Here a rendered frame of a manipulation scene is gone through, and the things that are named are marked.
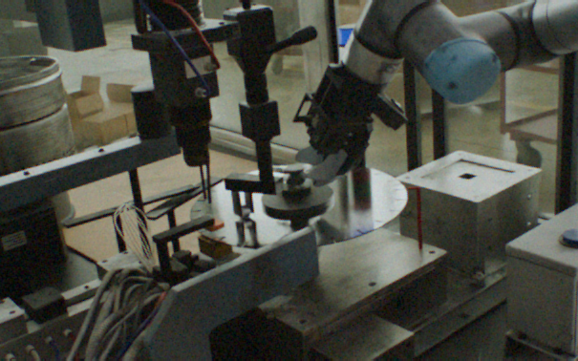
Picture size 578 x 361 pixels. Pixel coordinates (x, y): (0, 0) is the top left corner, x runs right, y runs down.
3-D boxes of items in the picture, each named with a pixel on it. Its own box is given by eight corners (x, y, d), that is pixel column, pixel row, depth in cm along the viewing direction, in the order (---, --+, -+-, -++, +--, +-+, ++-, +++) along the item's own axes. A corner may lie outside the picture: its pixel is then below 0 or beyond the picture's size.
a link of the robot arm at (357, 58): (384, 26, 100) (419, 62, 96) (371, 54, 103) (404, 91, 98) (341, 25, 96) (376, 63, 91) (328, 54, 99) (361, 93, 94)
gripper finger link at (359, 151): (323, 160, 109) (347, 115, 104) (332, 159, 110) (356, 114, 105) (340, 182, 106) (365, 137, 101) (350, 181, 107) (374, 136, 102)
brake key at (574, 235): (571, 238, 107) (572, 225, 107) (598, 245, 104) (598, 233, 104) (556, 247, 105) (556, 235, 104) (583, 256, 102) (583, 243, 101)
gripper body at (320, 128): (289, 123, 105) (321, 53, 98) (336, 120, 110) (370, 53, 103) (316, 160, 101) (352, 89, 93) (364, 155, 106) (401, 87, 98)
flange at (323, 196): (273, 186, 121) (272, 171, 120) (340, 187, 118) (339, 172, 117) (251, 214, 111) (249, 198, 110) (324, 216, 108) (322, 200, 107)
